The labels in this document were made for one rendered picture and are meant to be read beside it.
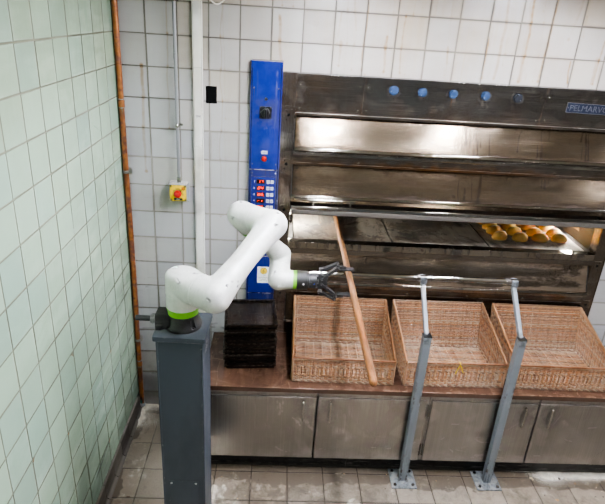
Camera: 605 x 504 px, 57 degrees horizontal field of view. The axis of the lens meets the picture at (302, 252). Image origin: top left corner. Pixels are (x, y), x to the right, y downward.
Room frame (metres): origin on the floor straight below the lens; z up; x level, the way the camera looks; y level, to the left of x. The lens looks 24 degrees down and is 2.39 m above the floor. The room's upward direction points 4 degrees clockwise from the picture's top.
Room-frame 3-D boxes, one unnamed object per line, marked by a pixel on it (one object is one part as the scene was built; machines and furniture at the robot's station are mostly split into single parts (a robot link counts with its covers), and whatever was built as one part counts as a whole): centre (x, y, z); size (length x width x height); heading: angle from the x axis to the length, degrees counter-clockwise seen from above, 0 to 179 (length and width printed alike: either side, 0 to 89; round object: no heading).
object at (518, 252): (2.98, -0.81, 1.16); 1.80 x 0.06 x 0.04; 93
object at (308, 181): (2.96, -0.82, 1.54); 1.79 x 0.11 x 0.19; 93
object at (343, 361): (2.66, -0.25, 0.72); 0.56 x 0.49 x 0.28; 92
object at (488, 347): (2.69, -0.84, 0.72); 0.56 x 0.49 x 0.28; 94
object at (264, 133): (3.83, 0.28, 1.07); 1.93 x 0.16 x 2.15; 3
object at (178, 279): (1.91, 0.45, 1.36); 0.16 x 0.13 x 0.19; 59
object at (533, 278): (2.96, -0.82, 1.02); 1.79 x 0.11 x 0.19; 93
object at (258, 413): (2.67, -0.72, 0.29); 2.42 x 0.56 x 0.58; 93
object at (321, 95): (2.99, -0.81, 1.99); 1.80 x 0.08 x 0.21; 93
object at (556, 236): (3.43, -1.37, 1.21); 0.61 x 0.48 x 0.06; 3
